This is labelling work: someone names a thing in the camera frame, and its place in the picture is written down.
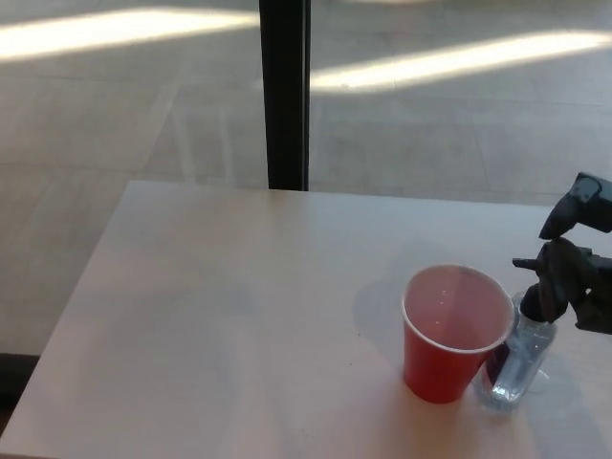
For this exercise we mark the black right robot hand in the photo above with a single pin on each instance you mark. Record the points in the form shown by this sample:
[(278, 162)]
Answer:
[(574, 282)]

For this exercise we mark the clear pump soap bottle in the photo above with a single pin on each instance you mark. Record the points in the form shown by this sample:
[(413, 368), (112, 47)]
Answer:
[(518, 354)]

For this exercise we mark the red plastic cup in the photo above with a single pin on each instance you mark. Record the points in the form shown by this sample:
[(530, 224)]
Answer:
[(432, 365)]

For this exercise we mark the black window frame post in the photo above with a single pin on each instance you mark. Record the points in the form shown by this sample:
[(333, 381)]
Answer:
[(287, 95)]

